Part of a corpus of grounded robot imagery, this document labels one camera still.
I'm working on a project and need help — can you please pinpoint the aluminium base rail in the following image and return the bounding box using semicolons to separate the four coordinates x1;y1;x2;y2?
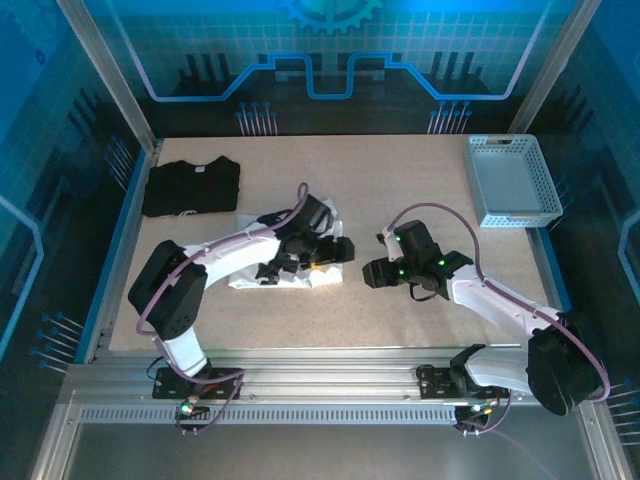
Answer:
64;344;601;426

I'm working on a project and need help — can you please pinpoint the folded black t-shirt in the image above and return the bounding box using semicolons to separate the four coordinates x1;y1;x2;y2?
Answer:
141;155;242;219

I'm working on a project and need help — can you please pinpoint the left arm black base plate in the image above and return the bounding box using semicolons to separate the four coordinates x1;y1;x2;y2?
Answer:
152;367;246;401

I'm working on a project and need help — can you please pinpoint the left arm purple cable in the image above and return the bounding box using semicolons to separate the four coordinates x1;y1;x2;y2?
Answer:
135;182;308;437

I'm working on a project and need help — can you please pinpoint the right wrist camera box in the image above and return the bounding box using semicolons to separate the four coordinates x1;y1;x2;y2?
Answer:
375;227;404;262

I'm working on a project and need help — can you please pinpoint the white t-shirt with black print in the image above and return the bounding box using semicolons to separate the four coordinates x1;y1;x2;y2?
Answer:
227;196;347;291

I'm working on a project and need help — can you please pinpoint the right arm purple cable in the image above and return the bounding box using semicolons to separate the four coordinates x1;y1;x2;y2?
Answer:
387;201;611;436

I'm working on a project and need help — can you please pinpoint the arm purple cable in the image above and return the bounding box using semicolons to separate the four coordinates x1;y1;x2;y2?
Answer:
135;182;308;437
387;201;611;436

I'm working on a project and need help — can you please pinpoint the slotted metal cable duct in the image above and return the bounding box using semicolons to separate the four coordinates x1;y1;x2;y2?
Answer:
79;404;459;426

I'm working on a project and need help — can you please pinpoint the aluminium frame post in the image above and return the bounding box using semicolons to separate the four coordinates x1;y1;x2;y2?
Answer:
508;0;602;146
54;0;164;154

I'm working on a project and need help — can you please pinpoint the pale perforated plastic basket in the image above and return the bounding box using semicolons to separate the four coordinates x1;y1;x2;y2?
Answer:
461;133;566;229

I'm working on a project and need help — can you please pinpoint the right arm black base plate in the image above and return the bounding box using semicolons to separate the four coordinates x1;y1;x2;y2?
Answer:
417;364;516;401

